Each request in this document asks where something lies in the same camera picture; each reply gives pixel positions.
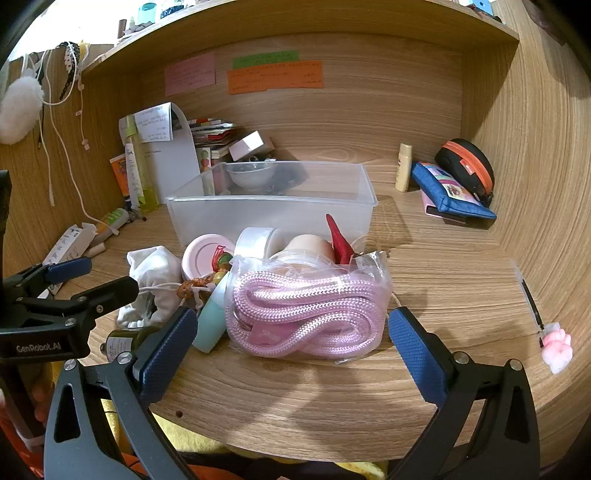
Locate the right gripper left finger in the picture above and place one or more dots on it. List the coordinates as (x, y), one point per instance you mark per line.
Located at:
(78, 439)

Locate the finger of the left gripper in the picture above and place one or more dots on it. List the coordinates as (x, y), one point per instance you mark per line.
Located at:
(43, 276)
(103, 299)

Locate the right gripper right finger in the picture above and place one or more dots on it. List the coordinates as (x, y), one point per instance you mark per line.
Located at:
(485, 424)

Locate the white cloth pouch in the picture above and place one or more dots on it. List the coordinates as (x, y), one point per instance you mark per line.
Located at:
(158, 274)

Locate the pink round case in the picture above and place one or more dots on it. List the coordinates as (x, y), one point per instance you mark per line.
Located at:
(198, 255)

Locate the white tape roll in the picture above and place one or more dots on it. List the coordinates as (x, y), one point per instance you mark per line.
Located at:
(260, 242)

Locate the lidded clear plastic cup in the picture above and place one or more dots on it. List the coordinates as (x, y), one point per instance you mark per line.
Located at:
(307, 250)

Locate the red fabric pouch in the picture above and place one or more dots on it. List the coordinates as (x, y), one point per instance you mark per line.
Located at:
(343, 251)

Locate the white printer cartridge box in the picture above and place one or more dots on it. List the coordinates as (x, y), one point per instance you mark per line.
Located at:
(72, 244)

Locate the dark green small bottle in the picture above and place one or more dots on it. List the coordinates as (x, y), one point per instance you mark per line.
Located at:
(119, 341)

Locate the small cream cylinder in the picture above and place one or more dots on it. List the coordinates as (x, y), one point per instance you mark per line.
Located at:
(95, 250)

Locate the pink paw pen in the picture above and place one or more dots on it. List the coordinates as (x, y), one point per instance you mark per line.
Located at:
(555, 342)

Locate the yellow-green spray bottle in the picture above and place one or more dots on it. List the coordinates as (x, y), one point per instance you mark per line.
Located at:
(149, 202)

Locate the teal round container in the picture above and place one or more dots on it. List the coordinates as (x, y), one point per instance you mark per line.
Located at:
(211, 320)

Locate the white tall tube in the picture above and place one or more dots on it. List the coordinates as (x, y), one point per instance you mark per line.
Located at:
(134, 185)

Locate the orange box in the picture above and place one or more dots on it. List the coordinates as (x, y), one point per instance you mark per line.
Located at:
(118, 166)

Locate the white fluffy pompom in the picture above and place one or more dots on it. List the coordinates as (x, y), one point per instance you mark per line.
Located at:
(20, 109)

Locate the white paper file holder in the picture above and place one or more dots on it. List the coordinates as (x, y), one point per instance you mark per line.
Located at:
(168, 145)

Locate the white bowl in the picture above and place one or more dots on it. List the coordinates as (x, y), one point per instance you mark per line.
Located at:
(251, 176)

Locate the stack of booklets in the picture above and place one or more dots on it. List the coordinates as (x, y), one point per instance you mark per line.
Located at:
(211, 139)

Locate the small white box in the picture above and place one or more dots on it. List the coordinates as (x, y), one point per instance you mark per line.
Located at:
(250, 145)

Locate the clear plastic storage bin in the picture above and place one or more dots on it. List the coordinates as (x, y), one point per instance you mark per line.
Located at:
(296, 201)

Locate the blue zip pouch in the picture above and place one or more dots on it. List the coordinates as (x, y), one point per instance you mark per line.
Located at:
(447, 194)

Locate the pink sticky note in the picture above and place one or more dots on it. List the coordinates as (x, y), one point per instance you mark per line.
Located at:
(189, 74)

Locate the cream yellow tube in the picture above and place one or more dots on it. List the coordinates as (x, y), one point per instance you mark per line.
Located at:
(405, 162)

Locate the black orange round case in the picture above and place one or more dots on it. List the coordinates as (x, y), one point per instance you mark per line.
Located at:
(469, 166)

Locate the green sticky note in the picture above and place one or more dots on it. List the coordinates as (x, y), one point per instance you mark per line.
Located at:
(265, 58)

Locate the orange sticky note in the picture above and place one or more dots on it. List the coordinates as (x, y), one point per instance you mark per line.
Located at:
(286, 75)

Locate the wooden upper shelf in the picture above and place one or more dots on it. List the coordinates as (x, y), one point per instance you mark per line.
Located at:
(218, 23)

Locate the beaded charm with cord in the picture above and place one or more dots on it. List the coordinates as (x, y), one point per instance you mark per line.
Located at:
(220, 264)

